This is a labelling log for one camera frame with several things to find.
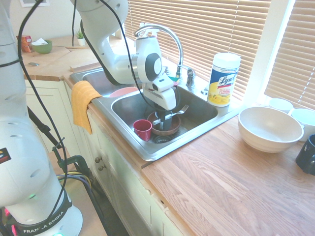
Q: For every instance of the dark navy mug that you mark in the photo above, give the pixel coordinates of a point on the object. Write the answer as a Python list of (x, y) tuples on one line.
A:
[(307, 157)]

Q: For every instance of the silver metal fork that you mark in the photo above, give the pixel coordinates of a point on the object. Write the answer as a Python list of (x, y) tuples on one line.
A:
[(180, 111)]

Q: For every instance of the small white cup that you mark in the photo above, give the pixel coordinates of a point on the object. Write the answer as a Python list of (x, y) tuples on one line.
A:
[(280, 104)]

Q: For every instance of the green bowl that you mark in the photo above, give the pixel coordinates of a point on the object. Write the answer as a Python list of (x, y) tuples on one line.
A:
[(44, 48)]

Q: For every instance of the large cream bowl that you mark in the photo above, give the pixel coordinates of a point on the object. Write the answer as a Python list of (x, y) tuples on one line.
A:
[(268, 132)]

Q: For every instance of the red cup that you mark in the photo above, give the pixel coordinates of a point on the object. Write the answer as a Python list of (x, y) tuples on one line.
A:
[(142, 130)]

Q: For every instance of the chrome gooseneck faucet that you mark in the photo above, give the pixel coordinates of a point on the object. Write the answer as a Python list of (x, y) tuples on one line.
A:
[(178, 49)]

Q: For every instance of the stainless steel double sink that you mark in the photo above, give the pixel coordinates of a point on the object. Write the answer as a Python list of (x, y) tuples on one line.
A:
[(137, 145)]

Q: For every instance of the orange dish towel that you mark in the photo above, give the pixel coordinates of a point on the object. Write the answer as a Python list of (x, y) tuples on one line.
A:
[(82, 103)]

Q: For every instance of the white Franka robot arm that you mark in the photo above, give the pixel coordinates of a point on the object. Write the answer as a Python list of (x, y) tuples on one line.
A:
[(24, 147)]

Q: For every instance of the brown wooden bowl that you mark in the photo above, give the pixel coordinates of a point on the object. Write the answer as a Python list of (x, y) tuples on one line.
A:
[(172, 129)]

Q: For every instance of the narrow wooden window blind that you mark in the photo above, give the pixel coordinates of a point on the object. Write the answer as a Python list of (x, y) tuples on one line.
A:
[(295, 61)]

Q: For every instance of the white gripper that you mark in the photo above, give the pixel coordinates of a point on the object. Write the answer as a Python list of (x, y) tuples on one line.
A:
[(165, 98)]

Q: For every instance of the green black clamp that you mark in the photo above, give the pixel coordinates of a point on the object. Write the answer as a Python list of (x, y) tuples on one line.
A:
[(73, 162)]

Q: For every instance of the brass cabinet knob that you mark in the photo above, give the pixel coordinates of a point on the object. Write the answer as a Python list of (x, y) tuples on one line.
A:
[(98, 159), (101, 168)]

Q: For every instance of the orange box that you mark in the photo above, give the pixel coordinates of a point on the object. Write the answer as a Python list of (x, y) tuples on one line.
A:
[(24, 43)]

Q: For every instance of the cream kitchen cabinet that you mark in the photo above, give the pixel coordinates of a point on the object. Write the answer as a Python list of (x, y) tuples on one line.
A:
[(118, 177)]

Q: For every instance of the colourful sponge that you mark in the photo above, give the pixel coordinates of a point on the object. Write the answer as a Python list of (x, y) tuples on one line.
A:
[(175, 79)]

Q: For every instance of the Lysol wipes canister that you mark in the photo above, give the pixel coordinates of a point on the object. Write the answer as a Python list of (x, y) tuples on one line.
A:
[(222, 81)]

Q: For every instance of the metal sink drain strainer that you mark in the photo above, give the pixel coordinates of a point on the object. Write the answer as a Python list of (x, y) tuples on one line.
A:
[(161, 140)]

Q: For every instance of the wide wooden window blind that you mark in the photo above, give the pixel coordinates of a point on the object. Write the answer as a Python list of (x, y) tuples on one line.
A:
[(209, 29)]

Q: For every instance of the white bowls by window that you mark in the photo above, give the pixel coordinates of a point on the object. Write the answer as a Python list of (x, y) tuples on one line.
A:
[(306, 120)]

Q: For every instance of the black tripod leg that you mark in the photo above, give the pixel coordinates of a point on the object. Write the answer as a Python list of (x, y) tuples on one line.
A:
[(41, 126)]

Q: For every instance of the pink plate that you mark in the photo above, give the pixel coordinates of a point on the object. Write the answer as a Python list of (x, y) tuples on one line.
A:
[(120, 92)]

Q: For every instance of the chrome sink hole cap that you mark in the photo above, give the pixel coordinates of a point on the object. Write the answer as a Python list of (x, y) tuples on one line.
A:
[(204, 91)]

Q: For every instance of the small potted plant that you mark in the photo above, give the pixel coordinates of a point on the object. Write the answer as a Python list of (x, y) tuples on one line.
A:
[(80, 39)]

